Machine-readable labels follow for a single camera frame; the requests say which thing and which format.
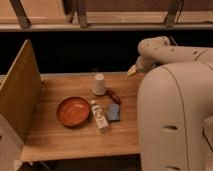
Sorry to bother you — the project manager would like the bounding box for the white paper cup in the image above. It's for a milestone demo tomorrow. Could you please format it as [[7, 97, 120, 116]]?
[[92, 73, 106, 96]]

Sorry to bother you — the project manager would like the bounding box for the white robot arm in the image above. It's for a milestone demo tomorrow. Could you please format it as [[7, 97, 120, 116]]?
[[128, 36, 213, 171]]

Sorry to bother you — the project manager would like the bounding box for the dark red chili pepper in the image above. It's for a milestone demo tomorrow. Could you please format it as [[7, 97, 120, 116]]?
[[107, 90, 121, 105]]

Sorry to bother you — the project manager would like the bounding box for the wooden shelf with metal legs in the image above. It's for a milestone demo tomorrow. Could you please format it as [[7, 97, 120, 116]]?
[[0, 0, 213, 32]]

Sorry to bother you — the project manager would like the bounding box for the small white labelled bottle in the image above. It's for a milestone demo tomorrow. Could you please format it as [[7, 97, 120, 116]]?
[[90, 100, 109, 132]]

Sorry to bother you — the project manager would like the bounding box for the orange ceramic bowl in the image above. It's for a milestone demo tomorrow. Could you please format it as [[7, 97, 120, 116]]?
[[56, 97, 90, 127]]

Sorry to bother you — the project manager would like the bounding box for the left wooden side board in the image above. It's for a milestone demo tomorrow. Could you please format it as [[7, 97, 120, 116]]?
[[0, 40, 42, 142]]

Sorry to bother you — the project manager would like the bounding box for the blue sponge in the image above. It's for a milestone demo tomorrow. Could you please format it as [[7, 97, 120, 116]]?
[[107, 103, 120, 121]]

